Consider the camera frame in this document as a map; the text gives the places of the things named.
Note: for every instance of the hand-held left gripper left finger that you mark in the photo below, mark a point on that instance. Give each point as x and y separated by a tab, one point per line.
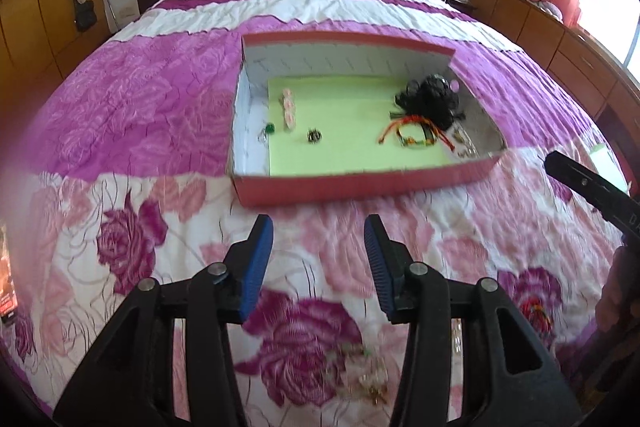
256	267

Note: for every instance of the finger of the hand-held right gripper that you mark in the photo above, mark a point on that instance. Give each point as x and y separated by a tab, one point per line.
580	179

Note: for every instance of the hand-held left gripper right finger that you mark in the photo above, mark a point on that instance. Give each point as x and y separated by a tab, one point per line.
381	267

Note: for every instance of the pink cardboard box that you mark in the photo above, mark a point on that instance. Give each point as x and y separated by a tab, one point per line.
350	187

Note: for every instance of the green bead earring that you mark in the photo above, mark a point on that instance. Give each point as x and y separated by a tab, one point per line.
270	127

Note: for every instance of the pink beaded hair clip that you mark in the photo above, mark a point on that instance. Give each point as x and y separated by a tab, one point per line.
288	107

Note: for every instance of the black hair scrunchie pile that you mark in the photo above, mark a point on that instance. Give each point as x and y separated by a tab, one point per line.
425	102

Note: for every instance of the person's right hand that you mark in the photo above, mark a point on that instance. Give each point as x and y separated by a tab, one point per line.
617	297

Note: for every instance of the pearl gold earring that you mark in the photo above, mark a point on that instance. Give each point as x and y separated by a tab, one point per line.
456	342

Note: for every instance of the low wooden cabinet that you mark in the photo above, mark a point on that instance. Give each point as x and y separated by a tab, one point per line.
550	47

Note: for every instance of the green foam sheet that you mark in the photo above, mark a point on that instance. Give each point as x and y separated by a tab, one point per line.
350	122

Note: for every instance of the grey cloth bundle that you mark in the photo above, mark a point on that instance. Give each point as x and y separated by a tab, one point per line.
554	10

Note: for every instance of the floral pink bedspread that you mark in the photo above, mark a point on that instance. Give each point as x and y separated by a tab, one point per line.
150	107

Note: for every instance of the red printed packet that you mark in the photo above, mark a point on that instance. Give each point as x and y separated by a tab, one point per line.
7	277

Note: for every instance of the black hanging bag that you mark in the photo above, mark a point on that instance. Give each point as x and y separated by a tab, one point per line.
85	17

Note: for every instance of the thin metal rod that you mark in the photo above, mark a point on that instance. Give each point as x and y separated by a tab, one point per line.
107	2

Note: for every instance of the wooden wardrobe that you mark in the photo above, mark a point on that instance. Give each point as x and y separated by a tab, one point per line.
35	17

